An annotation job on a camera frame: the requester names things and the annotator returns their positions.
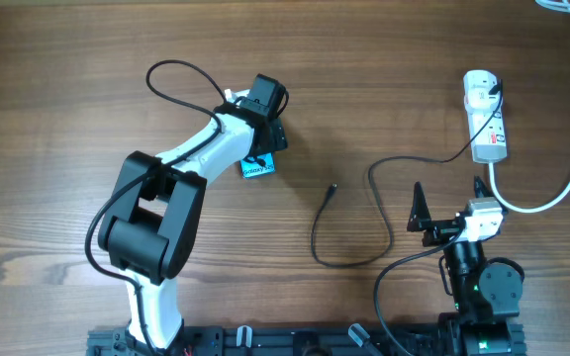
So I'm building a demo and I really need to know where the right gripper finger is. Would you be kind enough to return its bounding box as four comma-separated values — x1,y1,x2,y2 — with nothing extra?
407,182,432,232
473,176,494,198

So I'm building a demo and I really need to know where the teal screen Galaxy smartphone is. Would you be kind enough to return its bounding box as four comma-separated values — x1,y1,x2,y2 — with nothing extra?
239,153,276,179

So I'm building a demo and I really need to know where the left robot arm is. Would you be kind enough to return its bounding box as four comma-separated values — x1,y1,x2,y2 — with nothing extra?
86,74,289,355

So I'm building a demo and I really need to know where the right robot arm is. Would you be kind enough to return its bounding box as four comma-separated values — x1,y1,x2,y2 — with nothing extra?
407,177,527,355

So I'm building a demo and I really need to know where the white USB charger plug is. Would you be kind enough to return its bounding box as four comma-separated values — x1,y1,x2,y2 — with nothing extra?
464,81,499,114

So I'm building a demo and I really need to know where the white power strip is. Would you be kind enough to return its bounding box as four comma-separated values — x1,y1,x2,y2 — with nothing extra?
463,69,508,164

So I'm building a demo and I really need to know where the black right camera cable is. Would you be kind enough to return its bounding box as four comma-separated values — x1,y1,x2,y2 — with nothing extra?
372,231,464,356

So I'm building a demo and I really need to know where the black USB charging cable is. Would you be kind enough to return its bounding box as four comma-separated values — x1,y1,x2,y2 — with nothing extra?
310,78,505,269

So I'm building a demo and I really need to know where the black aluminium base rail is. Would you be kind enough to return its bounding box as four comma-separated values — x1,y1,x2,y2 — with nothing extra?
85,323,527,356

